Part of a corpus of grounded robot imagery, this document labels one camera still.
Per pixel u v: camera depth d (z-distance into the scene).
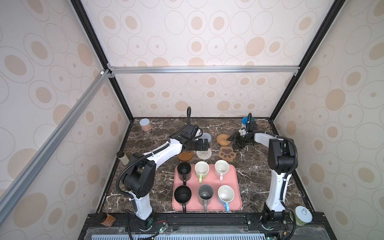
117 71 0.91
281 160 0.57
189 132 0.70
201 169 0.88
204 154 0.98
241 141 0.93
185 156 0.98
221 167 0.88
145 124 1.09
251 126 0.87
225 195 0.80
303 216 0.71
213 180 0.87
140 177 0.47
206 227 0.73
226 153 1.00
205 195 0.81
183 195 0.81
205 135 1.09
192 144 0.75
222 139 1.06
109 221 0.70
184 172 0.88
